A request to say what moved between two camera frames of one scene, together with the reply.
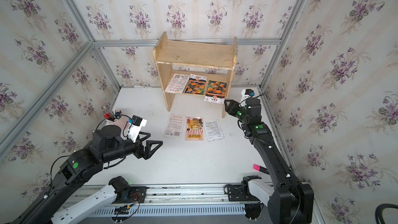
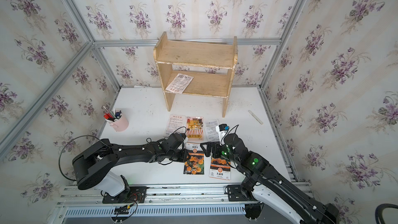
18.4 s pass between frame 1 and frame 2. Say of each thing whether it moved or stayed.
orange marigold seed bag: moved
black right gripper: moved
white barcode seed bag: stayed
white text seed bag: stayed
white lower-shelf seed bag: stayed
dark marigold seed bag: moved
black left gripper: moved
